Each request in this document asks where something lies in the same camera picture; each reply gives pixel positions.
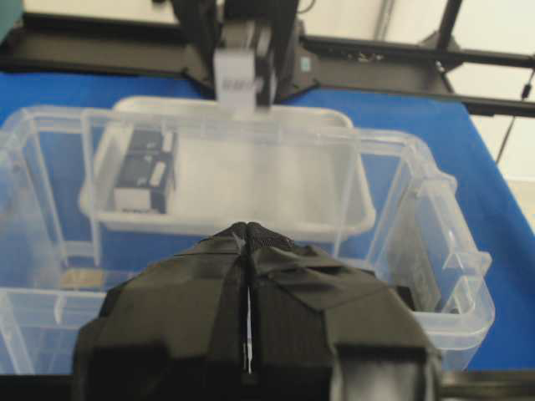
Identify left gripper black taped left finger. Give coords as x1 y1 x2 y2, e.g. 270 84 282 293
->
72 222 247 400

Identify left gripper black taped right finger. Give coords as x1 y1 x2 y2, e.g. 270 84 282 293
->
247 222 441 400

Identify white box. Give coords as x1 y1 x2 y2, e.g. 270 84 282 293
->
213 48 256 114

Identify dark blue box lower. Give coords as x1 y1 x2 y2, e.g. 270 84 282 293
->
113 153 176 214

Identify dark blue box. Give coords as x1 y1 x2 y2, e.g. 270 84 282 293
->
127 129 176 157
113 153 176 214

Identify clear plastic storage case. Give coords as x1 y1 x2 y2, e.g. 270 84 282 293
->
1 107 495 375

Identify dark blue box upper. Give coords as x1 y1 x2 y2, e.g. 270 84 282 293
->
127 129 176 157

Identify clear inner plastic tray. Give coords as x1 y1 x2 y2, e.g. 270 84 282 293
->
79 96 376 242

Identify blue table mat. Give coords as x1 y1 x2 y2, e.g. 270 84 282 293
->
1 73 534 370

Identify black metal frame rail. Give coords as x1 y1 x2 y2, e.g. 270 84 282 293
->
1 13 534 118

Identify hanging black cable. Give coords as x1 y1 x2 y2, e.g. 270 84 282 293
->
495 69 535 164

